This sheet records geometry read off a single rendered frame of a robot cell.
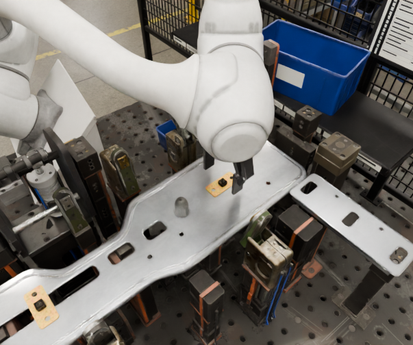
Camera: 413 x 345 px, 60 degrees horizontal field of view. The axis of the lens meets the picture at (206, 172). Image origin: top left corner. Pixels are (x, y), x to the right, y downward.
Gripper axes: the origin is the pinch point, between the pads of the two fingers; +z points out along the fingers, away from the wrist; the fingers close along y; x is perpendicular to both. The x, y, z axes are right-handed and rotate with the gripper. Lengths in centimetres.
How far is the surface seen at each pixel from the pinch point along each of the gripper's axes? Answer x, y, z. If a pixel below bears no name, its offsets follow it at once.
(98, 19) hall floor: 105, -297, 105
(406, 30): 54, 7, -20
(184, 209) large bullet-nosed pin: -12.9, 1.6, 1.7
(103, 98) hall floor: 44, -180, 104
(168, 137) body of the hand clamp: -2.9, -17.6, -0.6
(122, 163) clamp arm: -17.9, -14.3, -4.0
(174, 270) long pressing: -22.6, 10.5, 4.6
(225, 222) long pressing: -7.0, 8.9, 4.3
